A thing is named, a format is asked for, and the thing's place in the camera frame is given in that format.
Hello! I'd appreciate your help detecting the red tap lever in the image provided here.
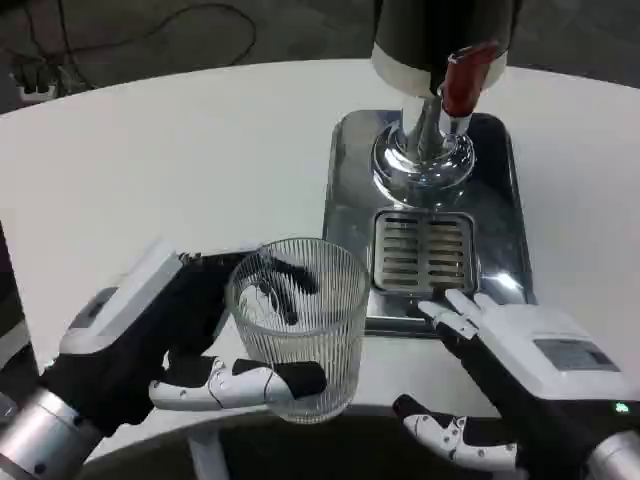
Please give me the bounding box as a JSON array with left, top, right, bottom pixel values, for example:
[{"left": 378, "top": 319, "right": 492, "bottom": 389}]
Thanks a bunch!
[{"left": 441, "top": 41, "right": 502, "bottom": 117}]

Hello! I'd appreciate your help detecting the steel drip tray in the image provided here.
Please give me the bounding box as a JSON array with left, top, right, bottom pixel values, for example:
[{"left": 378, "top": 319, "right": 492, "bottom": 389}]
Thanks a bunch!
[{"left": 321, "top": 109, "right": 539, "bottom": 339}]

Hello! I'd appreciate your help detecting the slotted steel drain grid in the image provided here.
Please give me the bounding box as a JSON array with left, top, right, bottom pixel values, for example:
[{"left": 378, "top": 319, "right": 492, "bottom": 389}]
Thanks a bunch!
[{"left": 368, "top": 209, "right": 482, "bottom": 294}]

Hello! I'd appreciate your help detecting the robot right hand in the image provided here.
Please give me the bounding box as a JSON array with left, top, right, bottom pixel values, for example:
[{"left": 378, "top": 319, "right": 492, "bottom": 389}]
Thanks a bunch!
[{"left": 392, "top": 288, "right": 640, "bottom": 480}]

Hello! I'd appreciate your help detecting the dark panel with grey band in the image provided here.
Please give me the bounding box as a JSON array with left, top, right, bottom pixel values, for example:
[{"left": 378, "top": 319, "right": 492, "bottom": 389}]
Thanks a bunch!
[{"left": 0, "top": 218, "right": 42, "bottom": 377}]

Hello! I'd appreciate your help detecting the white table leg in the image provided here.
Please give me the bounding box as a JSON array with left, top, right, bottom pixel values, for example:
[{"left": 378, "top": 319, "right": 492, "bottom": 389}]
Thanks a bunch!
[{"left": 186, "top": 428, "right": 222, "bottom": 480}]

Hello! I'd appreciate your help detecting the white power strip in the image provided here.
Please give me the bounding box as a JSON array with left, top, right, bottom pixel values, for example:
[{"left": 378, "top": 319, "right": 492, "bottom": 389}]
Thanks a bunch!
[{"left": 8, "top": 63, "right": 74, "bottom": 100}]

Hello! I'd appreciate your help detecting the clear ribbed glass cup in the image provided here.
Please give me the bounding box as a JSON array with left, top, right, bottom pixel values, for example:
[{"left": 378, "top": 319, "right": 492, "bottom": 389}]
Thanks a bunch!
[{"left": 225, "top": 238, "right": 372, "bottom": 426}]

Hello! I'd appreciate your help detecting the drink dispenser with chrome stand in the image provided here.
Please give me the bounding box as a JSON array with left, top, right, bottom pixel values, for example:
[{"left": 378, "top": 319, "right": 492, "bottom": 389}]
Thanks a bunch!
[{"left": 368, "top": 0, "right": 524, "bottom": 209}]

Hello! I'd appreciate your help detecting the black floor cable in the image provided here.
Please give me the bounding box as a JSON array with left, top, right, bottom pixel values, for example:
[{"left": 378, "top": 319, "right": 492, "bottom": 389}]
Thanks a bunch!
[{"left": 19, "top": 0, "right": 258, "bottom": 76}]

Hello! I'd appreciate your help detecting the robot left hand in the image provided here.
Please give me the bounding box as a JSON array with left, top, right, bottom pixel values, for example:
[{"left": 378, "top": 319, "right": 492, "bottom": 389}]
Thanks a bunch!
[{"left": 38, "top": 238, "right": 329, "bottom": 440}]

